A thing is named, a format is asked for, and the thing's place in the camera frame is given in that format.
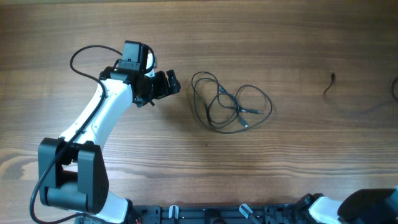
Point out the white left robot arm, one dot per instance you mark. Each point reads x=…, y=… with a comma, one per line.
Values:
x=72, y=173

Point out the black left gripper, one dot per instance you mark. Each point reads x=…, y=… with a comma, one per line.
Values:
x=165, y=84

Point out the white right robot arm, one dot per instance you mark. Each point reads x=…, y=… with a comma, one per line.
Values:
x=365, y=206

